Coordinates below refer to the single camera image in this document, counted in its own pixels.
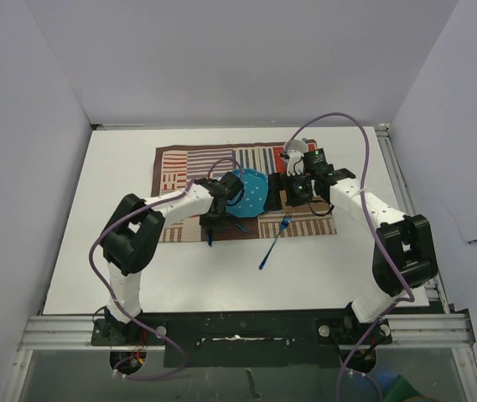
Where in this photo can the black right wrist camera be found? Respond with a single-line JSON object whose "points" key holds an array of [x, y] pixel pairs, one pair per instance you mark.
{"points": [[315, 163]]}

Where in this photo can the green object bottom corner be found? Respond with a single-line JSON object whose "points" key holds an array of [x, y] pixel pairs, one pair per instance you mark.
{"points": [[400, 390]]}

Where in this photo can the aluminium front frame rail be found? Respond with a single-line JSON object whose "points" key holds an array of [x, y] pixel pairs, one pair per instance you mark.
{"points": [[407, 330]]}

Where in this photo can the aluminium right frame rail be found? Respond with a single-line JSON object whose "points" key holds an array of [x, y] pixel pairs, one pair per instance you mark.
{"points": [[434, 288]]}

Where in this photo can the striped patchwork placemat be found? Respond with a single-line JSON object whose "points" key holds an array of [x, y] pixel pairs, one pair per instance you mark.
{"points": [[176, 165]]}

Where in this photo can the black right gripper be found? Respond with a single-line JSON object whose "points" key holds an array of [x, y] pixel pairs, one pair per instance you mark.
{"points": [[278, 182]]}

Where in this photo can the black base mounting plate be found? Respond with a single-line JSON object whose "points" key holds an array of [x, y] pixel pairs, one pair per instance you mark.
{"points": [[257, 339]]}

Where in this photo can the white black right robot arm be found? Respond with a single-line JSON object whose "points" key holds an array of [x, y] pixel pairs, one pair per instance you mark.
{"points": [[403, 257]]}

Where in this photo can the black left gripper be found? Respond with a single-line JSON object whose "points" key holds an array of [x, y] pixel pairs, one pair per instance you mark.
{"points": [[214, 224]]}

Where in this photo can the white blue mug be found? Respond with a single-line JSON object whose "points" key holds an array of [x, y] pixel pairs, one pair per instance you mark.
{"points": [[298, 145]]}

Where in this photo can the blue polka dot plate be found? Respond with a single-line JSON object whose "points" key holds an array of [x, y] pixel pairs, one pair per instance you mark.
{"points": [[251, 203]]}

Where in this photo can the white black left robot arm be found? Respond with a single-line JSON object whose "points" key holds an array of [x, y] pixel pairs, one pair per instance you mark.
{"points": [[132, 234]]}

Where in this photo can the aluminium frame rail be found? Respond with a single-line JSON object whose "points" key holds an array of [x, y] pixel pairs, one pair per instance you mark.
{"points": [[434, 288], [407, 330]]}

